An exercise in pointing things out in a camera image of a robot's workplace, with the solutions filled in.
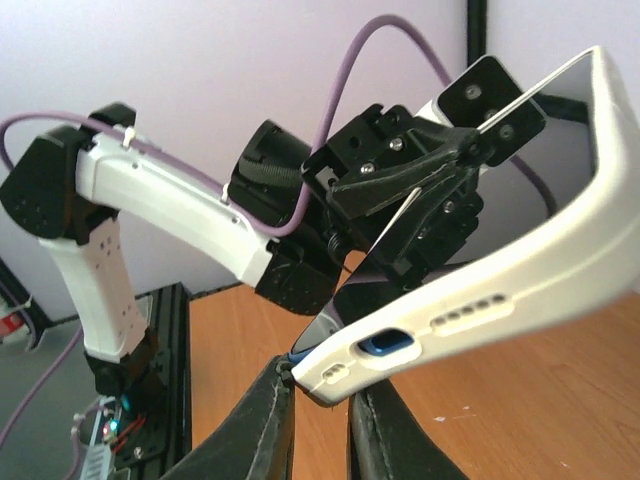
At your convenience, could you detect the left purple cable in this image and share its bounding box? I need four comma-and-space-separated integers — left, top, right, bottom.
0, 14, 559, 480

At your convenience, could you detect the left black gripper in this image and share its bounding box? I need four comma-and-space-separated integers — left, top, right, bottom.
302, 104, 483, 290

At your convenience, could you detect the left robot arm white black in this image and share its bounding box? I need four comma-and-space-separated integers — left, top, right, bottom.
1, 104, 490, 408

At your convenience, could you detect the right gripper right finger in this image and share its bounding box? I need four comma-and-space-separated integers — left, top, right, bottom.
347, 382, 467, 480

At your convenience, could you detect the light blue slotted cable duct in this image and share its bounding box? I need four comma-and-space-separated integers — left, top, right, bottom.
79, 397, 120, 480

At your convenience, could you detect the white phone case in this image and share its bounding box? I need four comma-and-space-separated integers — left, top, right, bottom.
290, 45, 640, 407

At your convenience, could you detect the black right frame post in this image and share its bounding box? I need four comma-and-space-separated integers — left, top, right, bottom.
466, 0, 488, 66

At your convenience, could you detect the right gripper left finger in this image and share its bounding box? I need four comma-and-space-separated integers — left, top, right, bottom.
169, 357, 295, 480

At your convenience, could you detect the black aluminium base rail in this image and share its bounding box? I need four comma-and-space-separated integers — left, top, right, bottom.
114, 283, 192, 480

